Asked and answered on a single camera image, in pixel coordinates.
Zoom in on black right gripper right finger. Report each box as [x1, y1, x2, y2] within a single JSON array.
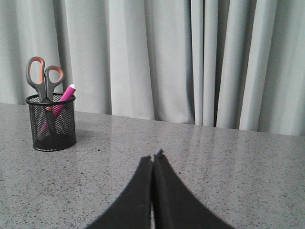
[[152, 150, 232, 229]]

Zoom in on grey curtain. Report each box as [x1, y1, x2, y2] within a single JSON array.
[[0, 0, 305, 136]]

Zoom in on pink marker pen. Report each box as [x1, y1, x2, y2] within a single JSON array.
[[38, 84, 76, 140]]

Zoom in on black mesh pen holder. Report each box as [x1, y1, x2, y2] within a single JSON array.
[[26, 93, 76, 152]]

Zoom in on grey orange scissors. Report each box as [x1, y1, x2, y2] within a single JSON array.
[[26, 56, 64, 141]]

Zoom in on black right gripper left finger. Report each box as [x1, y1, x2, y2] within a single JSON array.
[[87, 156, 153, 229]]

